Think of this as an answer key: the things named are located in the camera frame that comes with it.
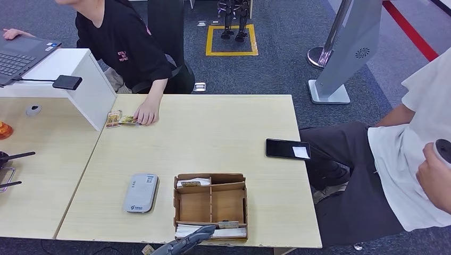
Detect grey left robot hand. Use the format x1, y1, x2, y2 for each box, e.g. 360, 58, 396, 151
149, 225, 216, 255

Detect person's left hand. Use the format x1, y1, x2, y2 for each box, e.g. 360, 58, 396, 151
133, 98, 161, 126
415, 142, 451, 215

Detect person's right hand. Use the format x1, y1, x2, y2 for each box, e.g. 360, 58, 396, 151
3, 28, 23, 40

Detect white round remote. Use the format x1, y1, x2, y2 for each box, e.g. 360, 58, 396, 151
432, 139, 451, 169

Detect wooden compartment organizer box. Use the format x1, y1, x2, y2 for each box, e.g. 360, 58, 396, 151
172, 173, 249, 241

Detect key card in clear sleeve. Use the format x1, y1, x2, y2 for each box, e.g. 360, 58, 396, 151
106, 109, 123, 129

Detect person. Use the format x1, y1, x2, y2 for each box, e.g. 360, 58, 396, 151
299, 47, 451, 247
3, 0, 196, 126

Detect white sleeves with gold card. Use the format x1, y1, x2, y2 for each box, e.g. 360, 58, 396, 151
176, 177, 211, 188

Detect grey card reader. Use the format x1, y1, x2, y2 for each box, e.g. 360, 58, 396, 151
122, 173, 160, 214

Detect dark grey laptop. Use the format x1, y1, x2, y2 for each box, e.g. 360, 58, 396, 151
0, 35, 62, 87

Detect white desk riser box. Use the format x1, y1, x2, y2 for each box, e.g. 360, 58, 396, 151
0, 48, 118, 132

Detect black rectangular adapter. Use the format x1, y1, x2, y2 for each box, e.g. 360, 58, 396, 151
52, 74, 83, 91

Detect black office chair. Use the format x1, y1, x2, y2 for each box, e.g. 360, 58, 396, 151
147, 0, 196, 95

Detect yellow floor tape square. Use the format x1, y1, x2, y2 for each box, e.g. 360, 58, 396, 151
205, 23, 259, 57

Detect orange object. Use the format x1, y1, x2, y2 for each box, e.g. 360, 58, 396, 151
0, 121, 14, 140

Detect black smartphone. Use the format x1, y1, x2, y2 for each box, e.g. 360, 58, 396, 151
265, 138, 312, 161

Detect humanoid robot with black legs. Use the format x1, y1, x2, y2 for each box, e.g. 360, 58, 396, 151
216, 0, 252, 43

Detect red floor tape line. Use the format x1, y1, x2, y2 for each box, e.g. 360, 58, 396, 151
382, 1, 439, 63

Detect grey kiosk stand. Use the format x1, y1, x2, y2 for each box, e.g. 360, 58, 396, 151
308, 0, 386, 105

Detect chrome stanchion pole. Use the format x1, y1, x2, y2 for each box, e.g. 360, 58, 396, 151
306, 0, 354, 70

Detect thin black adapter cable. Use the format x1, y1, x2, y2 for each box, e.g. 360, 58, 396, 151
14, 77, 54, 83

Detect black handled tool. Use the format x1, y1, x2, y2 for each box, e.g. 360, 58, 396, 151
0, 151, 36, 168

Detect metal wire frame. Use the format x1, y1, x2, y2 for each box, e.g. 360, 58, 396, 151
0, 166, 16, 193

